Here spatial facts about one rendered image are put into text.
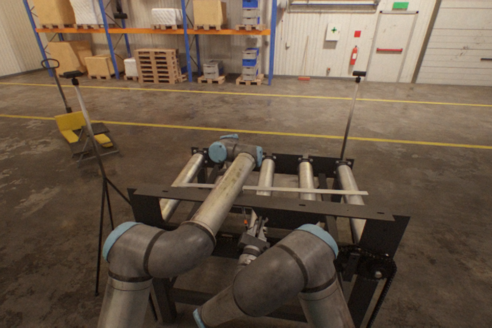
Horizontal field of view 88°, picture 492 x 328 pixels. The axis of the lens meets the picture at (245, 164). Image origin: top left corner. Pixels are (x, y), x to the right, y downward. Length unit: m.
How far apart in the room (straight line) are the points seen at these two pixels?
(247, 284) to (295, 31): 9.62
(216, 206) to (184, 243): 0.16
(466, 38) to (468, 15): 0.65
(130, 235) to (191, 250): 0.16
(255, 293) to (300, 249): 0.14
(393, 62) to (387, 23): 1.26
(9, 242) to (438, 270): 3.98
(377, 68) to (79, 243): 9.77
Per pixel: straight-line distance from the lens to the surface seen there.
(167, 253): 0.68
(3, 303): 2.88
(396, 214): 1.32
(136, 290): 0.77
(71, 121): 5.81
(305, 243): 0.65
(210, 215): 0.76
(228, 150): 1.10
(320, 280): 0.68
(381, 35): 10.36
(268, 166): 1.97
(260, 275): 0.61
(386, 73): 10.61
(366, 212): 1.25
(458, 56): 11.37
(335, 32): 9.93
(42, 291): 2.79
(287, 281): 0.61
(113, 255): 0.76
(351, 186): 1.88
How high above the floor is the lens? 1.90
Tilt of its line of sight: 30 degrees down
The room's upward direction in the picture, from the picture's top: straight up
